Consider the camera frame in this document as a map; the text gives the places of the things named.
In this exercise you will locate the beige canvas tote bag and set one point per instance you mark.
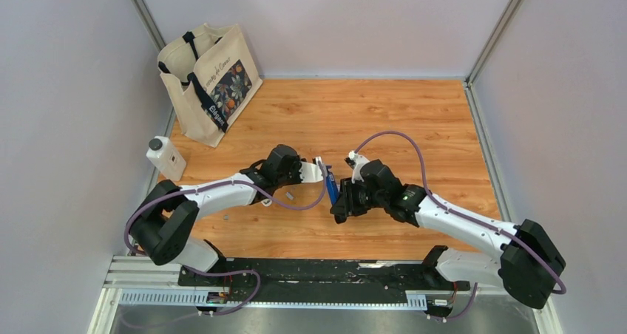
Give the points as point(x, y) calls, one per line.
point(210, 76)

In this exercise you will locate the white bottle black cap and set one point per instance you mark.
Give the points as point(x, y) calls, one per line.
point(166, 158)

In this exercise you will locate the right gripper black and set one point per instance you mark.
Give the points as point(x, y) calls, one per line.
point(344, 206)

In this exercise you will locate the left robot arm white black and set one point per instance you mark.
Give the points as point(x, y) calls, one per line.
point(162, 224)

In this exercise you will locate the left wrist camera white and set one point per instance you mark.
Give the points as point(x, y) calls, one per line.
point(312, 172)

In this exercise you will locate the blue stapler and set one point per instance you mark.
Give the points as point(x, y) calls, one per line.
point(331, 185)

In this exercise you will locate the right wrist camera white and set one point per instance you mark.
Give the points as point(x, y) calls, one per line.
point(356, 162)

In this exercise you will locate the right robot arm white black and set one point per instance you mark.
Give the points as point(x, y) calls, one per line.
point(522, 259)

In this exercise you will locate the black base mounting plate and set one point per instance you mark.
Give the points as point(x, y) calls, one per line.
point(331, 283)

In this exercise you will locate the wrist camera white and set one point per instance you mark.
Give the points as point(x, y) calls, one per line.
point(356, 162)
point(312, 172)

